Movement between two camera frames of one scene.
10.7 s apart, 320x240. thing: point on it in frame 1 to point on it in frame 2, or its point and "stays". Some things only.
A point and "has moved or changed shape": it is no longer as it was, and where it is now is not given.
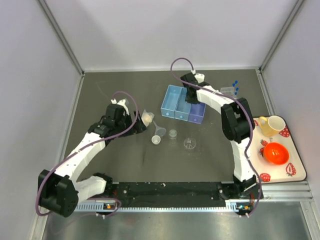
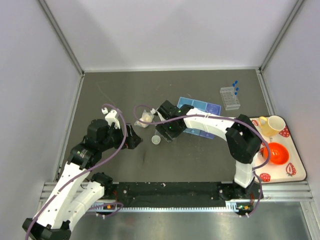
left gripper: [137, 128] to [132, 140]
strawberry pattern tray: [293, 170] stays
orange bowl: [276, 153] stays
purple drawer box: [196, 113] has moved or changed shape
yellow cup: [272, 126] stays
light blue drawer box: [168, 106] to [182, 101]
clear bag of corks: [146, 118] stays
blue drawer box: [183, 108] has moved or changed shape
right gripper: [188, 100] to [162, 128]
